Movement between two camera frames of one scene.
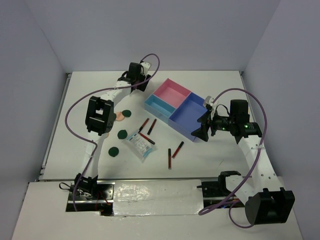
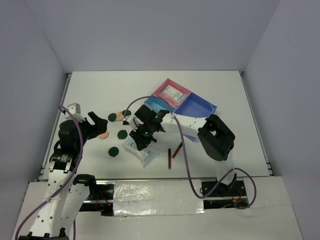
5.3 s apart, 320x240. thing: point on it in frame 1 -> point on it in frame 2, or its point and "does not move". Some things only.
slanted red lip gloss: x=178 y=149 does not move
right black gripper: x=202 y=132 -> x=141 y=141
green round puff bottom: x=113 y=151 does not move
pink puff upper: x=119 y=116 does not move
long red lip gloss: x=169 y=158 does not move
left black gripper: x=142 y=86 -> x=103 y=123
